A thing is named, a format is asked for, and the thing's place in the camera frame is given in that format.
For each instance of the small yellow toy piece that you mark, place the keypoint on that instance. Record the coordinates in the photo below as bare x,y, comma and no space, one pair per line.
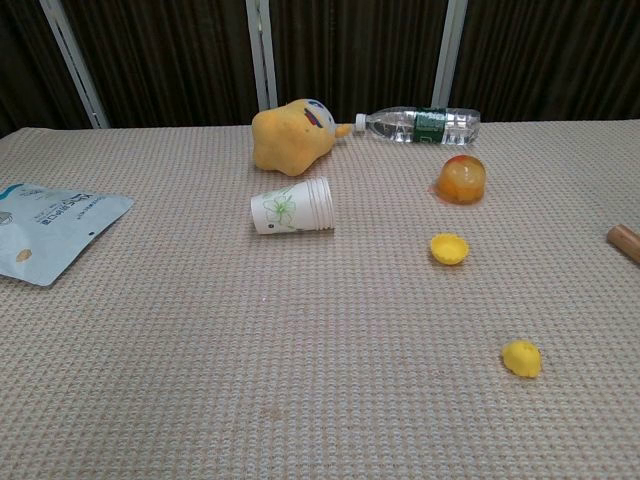
522,360

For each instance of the yellow plush toy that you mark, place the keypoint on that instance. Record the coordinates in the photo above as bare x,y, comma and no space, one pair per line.
285,140

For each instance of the white paper cup stack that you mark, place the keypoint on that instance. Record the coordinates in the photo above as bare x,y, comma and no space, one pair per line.
290,207

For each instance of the yellow scalloped plastic cup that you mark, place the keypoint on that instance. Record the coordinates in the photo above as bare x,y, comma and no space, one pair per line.
450,250

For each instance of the orange fruit jelly cup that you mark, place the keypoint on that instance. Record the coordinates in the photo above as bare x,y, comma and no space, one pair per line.
462,180

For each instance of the clear plastic water bottle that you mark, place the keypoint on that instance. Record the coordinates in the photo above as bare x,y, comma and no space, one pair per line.
430,125

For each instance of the beige woven tablecloth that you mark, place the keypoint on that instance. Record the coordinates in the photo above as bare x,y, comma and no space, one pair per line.
200,350

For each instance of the dark brown curtain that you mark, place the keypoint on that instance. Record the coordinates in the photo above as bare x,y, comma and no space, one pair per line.
175,60

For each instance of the light blue mask package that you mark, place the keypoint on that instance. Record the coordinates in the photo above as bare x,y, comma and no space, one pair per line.
50,235

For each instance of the wooden stick end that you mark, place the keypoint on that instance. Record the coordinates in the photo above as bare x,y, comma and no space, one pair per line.
625,240

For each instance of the white metal frame post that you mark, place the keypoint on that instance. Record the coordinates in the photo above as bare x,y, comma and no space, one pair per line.
261,55
75,65
449,55

